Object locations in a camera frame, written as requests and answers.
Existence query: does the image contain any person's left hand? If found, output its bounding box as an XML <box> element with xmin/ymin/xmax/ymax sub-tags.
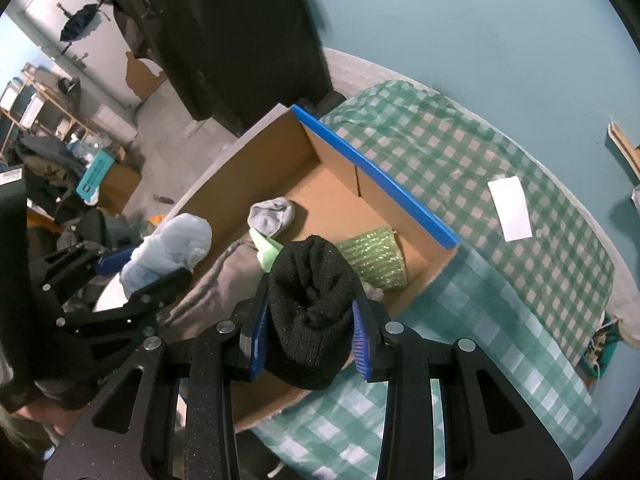
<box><xmin>10</xmin><ymin>400</ymin><xmax>76</xmax><ymax>436</ymax></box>

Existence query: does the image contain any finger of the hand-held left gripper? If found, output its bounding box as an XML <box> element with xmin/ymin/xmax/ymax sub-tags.
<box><xmin>55</xmin><ymin>266</ymin><xmax>194</xmax><ymax>347</ymax></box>
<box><xmin>30</xmin><ymin>242</ymin><xmax>138</xmax><ymax>283</ymax></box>

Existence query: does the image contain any white grey sock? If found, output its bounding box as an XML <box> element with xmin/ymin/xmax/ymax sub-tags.
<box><xmin>247</xmin><ymin>198</ymin><xmax>297</xmax><ymax>237</ymax></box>

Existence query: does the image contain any brown cardboard box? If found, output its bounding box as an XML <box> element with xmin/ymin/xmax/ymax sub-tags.
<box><xmin>97</xmin><ymin>160</ymin><xmax>142</xmax><ymax>215</ymax></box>

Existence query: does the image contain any grey cloth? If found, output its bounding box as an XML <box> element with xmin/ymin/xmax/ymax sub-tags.
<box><xmin>160</xmin><ymin>240</ymin><xmax>271</xmax><ymax>343</ymax></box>

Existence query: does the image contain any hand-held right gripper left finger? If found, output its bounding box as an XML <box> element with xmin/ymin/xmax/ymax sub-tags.
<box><xmin>42</xmin><ymin>272</ymin><xmax>273</xmax><ymax>480</ymax></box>

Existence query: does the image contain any wooden strip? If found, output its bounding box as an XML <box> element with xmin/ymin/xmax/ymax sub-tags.
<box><xmin>607</xmin><ymin>120</ymin><xmax>640</xmax><ymax>181</ymax></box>

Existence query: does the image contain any pale patterned cloth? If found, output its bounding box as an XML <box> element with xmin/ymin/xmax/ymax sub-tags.
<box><xmin>120</xmin><ymin>212</ymin><xmax>213</xmax><ymax>297</ymax></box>

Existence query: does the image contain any green glitter scrubber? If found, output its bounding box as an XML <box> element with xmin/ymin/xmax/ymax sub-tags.
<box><xmin>335</xmin><ymin>226</ymin><xmax>408</xmax><ymax>290</ymax></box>

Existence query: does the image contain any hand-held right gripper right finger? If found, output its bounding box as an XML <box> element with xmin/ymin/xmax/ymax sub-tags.
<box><xmin>350</xmin><ymin>285</ymin><xmax>576</xmax><ymax>480</ymax></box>

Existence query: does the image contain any light green cloth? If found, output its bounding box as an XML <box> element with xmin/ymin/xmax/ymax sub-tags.
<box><xmin>250</xmin><ymin>228</ymin><xmax>283</xmax><ymax>272</ymax></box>

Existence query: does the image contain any black umbrella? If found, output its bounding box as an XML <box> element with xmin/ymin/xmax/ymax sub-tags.
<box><xmin>59</xmin><ymin>2</ymin><xmax>110</xmax><ymax>45</ymax></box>

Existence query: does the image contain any blue-edged cardboard box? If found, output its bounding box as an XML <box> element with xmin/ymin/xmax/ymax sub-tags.
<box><xmin>160</xmin><ymin>104</ymin><xmax>461</xmax><ymax>431</ymax></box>

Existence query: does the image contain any teal box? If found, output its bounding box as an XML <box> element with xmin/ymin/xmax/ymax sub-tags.
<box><xmin>76</xmin><ymin>150</ymin><xmax>117</xmax><ymax>199</ymax></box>

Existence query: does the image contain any pile of dark clothes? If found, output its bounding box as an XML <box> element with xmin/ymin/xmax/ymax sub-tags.
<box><xmin>14</xmin><ymin>135</ymin><xmax>92</xmax><ymax>213</ymax></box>

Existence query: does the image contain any person's trouser leg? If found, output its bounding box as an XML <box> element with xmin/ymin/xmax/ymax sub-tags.
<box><xmin>0</xmin><ymin>410</ymin><xmax>53</xmax><ymax>480</ymax></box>

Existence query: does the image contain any white paper sheet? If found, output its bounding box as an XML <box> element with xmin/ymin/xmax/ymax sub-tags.
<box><xmin>487</xmin><ymin>176</ymin><xmax>532</xmax><ymax>242</ymax></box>

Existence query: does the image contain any green checkered tablecloth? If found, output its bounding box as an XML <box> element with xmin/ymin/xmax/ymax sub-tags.
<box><xmin>250</xmin><ymin>80</ymin><xmax>616</xmax><ymax>480</ymax></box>

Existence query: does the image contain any wooden shelf rack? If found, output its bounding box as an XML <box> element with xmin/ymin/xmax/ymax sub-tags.
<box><xmin>0</xmin><ymin>62</ymin><xmax>97</xmax><ymax>157</ymax></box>

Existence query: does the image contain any dark cabinet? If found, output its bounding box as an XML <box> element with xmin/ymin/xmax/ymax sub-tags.
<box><xmin>114</xmin><ymin>0</ymin><xmax>332</xmax><ymax>137</ymax></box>

